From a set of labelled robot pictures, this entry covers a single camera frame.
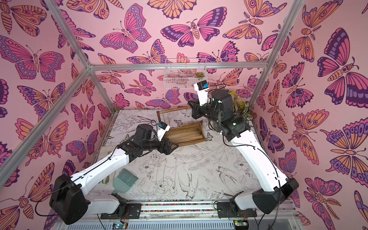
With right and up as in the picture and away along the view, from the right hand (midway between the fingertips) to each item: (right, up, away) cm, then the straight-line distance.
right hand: (191, 99), depth 64 cm
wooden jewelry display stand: (-4, -19, +41) cm, 46 cm away
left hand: (-9, -21, +14) cm, 26 cm away
